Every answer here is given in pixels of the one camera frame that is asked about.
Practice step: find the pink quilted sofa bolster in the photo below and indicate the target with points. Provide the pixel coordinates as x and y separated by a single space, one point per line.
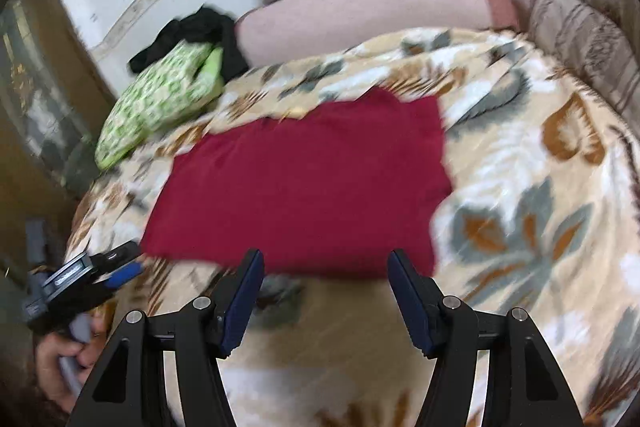
375 17

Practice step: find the green patterned pillow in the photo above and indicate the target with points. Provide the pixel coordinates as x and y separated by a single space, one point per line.
160 102

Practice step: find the dark red sweater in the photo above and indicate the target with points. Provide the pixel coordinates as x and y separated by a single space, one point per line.
305 187

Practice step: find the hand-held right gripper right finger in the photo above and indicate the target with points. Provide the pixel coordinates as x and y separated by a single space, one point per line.
410 302

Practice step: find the striped floral sofa cushion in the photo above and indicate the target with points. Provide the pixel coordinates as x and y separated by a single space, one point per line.
585 47

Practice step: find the leaf-printed beige blanket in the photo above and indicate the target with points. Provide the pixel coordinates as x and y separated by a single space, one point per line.
525 232

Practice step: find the wooden door with glass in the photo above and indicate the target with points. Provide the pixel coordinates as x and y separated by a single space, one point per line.
35 117

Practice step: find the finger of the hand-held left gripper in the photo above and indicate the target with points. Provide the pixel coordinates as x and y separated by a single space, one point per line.
117 254
122 274

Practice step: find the person's left hand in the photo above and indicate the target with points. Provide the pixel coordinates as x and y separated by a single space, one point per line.
55 359

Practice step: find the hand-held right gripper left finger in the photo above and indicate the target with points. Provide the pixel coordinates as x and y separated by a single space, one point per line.
242 302

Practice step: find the black garment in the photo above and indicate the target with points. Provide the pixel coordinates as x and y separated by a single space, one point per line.
225 39

